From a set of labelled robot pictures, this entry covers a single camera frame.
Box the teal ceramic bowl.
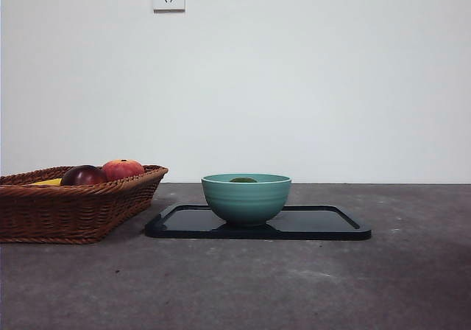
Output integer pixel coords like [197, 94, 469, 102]
[200, 173, 293, 228]

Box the black rectangular tray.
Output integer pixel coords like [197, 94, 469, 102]
[144, 203, 372, 241]

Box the red apple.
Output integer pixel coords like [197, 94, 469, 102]
[101, 158, 146, 182]

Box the dark red plum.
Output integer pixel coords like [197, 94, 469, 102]
[60, 164, 108, 186]

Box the brown woven wicker basket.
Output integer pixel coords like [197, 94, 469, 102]
[0, 164, 169, 245]

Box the yellow banana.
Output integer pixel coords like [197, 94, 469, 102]
[28, 178, 63, 188]

